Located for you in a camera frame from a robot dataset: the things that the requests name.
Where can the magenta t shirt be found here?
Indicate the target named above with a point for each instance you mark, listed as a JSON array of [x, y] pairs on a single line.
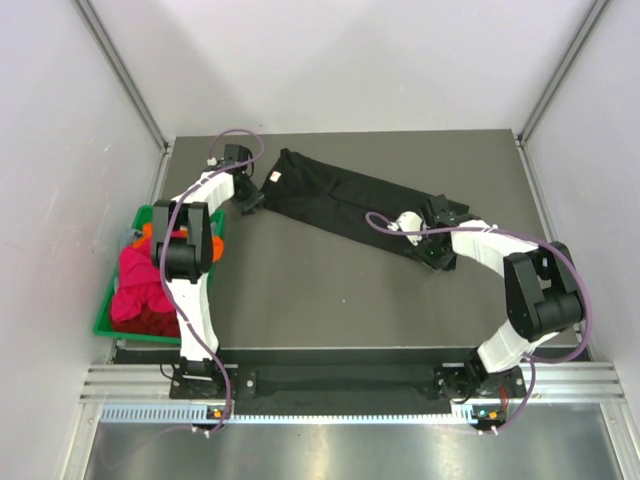
[[139, 286]]

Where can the orange t shirt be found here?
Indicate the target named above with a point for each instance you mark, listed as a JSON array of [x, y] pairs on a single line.
[[143, 244]]

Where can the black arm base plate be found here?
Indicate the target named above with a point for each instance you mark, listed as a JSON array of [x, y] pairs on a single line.
[[432, 374]]

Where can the aluminium frame rail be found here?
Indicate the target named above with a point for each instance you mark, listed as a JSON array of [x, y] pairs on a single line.
[[574, 382]]

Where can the grey slotted cable duct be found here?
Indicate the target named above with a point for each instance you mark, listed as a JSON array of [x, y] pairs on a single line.
[[201, 414]]

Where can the black t shirt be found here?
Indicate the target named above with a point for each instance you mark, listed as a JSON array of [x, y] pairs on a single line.
[[336, 200]]

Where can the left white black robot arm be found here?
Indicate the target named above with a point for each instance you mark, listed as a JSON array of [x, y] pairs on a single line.
[[183, 250]]

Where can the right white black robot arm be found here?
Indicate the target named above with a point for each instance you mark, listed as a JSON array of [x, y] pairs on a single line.
[[542, 296]]

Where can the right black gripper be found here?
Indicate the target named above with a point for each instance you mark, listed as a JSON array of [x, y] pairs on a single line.
[[437, 264]]

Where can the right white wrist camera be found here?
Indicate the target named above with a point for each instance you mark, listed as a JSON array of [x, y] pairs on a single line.
[[411, 223]]

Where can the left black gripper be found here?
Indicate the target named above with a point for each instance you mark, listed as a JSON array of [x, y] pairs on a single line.
[[254, 198]]

